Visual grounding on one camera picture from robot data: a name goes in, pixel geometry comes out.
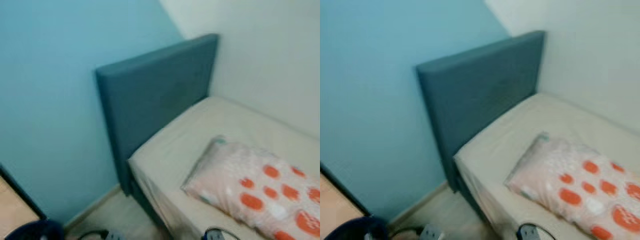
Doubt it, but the pink patterned pillow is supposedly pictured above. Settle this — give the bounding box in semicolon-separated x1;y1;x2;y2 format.
504;132;640;240
181;135;321;240

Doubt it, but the wooden desk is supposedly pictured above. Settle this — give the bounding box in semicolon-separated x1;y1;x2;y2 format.
0;162;48;238
320;164;373;238

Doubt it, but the dark blue bin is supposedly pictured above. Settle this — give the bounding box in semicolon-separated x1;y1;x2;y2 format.
325;216;391;240
4;219;66;240

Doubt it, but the cream sheeted mattress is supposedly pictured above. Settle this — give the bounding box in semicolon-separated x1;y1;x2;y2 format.
452;92;640;240
127;96;321;240

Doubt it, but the teal upholstered headboard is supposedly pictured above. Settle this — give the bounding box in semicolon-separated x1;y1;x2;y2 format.
95;33;220;197
416;30;546;193

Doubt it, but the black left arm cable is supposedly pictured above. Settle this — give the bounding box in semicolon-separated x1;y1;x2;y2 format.
390;226;425;240
77;229;110;240

